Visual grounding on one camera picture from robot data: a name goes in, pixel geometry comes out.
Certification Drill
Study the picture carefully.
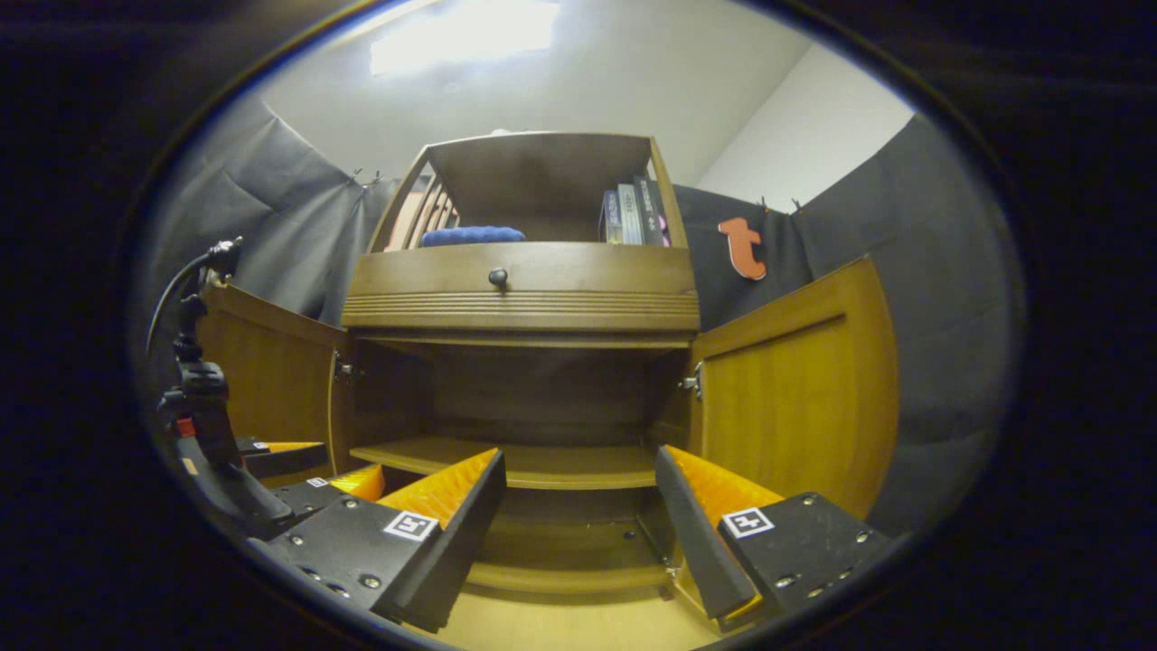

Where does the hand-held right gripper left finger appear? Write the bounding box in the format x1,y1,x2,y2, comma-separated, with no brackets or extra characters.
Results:
246,447,509,634

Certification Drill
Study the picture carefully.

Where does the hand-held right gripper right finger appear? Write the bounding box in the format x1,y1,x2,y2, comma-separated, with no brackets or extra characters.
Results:
654,445,891,634

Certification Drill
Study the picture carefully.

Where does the wooden cabinet door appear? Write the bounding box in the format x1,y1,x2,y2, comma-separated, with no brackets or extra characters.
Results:
689,256,901,523
197,283,352,489

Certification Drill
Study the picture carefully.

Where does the wooden shoe cabinet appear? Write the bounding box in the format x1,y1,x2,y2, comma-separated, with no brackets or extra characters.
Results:
339,131,701,598

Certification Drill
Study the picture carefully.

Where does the wooden cabinet drawer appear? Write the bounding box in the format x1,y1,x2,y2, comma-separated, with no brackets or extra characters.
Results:
341,241,701,334

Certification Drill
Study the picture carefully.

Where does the wooden inner shelf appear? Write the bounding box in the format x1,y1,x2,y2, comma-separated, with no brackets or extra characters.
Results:
350,437,661,491

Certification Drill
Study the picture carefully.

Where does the folded blue towel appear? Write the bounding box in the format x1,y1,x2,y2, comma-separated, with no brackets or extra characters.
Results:
419,226,527,248

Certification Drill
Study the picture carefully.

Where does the grey upright book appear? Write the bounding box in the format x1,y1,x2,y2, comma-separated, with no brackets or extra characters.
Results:
617,183,644,246

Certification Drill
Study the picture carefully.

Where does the black backdrop cloth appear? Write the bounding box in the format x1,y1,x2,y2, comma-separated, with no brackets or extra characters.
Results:
136,95,1027,539

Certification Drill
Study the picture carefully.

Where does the black upright book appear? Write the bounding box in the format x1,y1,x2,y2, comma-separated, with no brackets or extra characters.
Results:
633,175,672,247

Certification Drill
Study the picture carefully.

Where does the black cable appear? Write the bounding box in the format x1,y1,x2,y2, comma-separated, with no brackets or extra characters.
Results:
145,251,218,358

